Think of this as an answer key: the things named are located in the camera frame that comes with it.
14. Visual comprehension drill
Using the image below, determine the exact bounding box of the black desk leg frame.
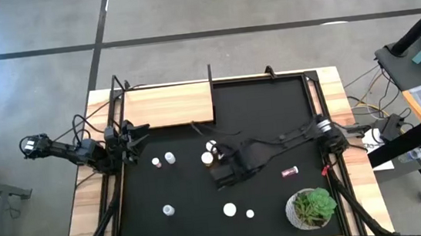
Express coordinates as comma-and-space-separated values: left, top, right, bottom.
364, 123, 421, 206

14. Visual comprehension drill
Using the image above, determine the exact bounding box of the black metal rig frame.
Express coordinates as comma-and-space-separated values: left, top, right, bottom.
46, 47, 399, 236

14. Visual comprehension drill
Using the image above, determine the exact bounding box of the clear plastic water bottle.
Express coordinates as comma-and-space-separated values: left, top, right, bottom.
396, 147, 421, 165

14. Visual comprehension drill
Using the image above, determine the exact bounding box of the succulent in white pot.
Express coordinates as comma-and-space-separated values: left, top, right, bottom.
283, 185, 340, 233

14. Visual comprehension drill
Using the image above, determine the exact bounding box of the light wooden shelf board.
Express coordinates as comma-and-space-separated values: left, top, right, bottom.
120, 81, 216, 132

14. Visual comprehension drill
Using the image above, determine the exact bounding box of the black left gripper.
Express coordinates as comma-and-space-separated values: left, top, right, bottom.
101, 118, 154, 168

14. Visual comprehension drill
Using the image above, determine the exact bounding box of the thick black pole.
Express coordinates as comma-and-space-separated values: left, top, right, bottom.
384, 0, 421, 57

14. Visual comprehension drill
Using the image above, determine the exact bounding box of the large amber pill bottle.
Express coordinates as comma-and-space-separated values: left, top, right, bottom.
222, 201, 237, 218

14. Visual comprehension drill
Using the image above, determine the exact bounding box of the grey side table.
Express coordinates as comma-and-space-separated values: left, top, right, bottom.
372, 23, 421, 95

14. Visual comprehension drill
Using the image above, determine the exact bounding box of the black table mat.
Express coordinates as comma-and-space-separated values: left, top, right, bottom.
102, 70, 345, 236

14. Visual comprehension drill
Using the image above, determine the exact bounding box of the black power supply box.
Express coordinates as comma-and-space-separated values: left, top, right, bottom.
375, 112, 408, 142

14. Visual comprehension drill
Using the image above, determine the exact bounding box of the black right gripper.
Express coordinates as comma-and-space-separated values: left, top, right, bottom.
207, 141, 259, 191

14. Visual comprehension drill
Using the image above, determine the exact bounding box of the white paper sheet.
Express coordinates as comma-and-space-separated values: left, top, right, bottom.
360, 126, 395, 173

